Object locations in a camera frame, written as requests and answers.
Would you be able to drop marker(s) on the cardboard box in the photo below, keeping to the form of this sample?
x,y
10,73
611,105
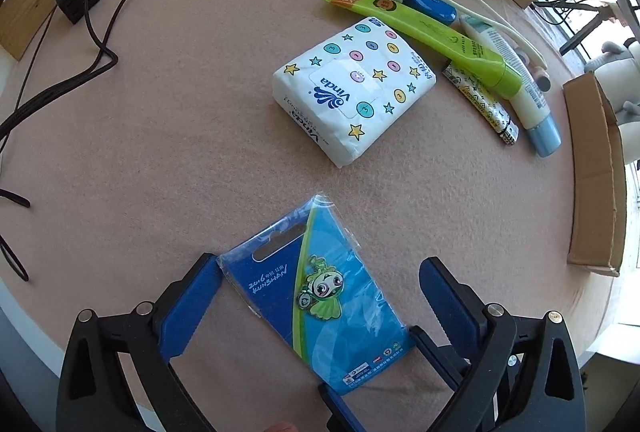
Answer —
x,y
595,171

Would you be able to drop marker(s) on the black tripod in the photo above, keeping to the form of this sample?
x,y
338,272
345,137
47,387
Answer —
x,y
575,4

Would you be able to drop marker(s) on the blue round case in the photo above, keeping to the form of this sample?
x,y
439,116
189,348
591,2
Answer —
x,y
430,4

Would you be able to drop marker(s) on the white tube blue cap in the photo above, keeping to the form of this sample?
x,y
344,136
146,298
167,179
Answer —
x,y
530,99

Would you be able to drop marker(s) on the blue carded pin package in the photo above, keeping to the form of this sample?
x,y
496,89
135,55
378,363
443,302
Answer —
x,y
300,292

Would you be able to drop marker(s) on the white patterned tissue pack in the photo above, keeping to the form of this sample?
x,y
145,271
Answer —
x,y
350,86

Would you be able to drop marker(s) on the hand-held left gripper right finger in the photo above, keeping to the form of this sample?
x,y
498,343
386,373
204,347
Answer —
x,y
450,302

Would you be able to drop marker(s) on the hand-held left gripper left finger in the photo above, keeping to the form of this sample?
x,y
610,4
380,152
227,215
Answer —
x,y
192,297

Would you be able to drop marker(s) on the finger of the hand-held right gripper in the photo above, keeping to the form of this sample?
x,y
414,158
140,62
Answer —
x,y
440,357
340,412

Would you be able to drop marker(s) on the small patterned tube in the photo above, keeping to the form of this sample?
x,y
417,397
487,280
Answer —
x,y
480,104

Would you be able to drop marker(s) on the green tube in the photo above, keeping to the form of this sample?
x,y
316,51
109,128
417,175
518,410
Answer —
x,y
440,31

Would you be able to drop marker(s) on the pink felt mat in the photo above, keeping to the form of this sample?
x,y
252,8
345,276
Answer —
x,y
200,161

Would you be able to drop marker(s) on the small penguin plush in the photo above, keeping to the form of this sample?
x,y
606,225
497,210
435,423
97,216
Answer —
x,y
620,76

